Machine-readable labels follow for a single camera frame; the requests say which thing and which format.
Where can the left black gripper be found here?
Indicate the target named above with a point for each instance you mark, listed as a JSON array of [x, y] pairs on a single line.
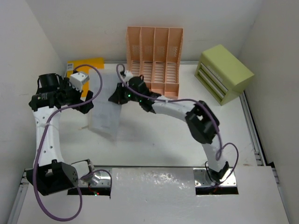
[[66, 86]]

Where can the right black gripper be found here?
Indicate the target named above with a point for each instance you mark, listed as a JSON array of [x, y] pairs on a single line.
[[118, 96]]

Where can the clear mesh document pouch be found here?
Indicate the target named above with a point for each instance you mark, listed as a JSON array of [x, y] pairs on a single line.
[[105, 115]]

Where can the yellow folder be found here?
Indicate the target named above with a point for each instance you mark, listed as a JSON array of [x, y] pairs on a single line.
[[95, 62]]

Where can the green drawer cabinet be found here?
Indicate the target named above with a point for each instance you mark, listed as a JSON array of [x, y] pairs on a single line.
[[222, 74]]

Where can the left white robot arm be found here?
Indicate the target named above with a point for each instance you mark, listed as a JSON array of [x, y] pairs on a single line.
[[53, 174]]

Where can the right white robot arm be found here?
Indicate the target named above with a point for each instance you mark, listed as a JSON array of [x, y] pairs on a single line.
[[202, 123]]

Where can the pink desktop file organizer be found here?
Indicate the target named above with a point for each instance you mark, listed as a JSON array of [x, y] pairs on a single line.
[[155, 53]]

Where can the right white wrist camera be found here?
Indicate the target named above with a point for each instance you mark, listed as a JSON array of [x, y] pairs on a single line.
[[126, 75]]

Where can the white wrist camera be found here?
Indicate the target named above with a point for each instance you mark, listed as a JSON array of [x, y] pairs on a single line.
[[126, 75], [78, 80]]

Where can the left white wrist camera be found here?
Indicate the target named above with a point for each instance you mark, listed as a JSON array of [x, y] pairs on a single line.
[[78, 80]]

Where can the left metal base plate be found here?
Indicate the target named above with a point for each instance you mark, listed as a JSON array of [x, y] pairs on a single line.
[[98, 178]]

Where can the metal base plate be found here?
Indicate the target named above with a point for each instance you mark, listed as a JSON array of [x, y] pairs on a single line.
[[202, 180], [98, 178]]

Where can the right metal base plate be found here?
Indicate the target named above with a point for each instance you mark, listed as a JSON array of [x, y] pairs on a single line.
[[202, 180]]

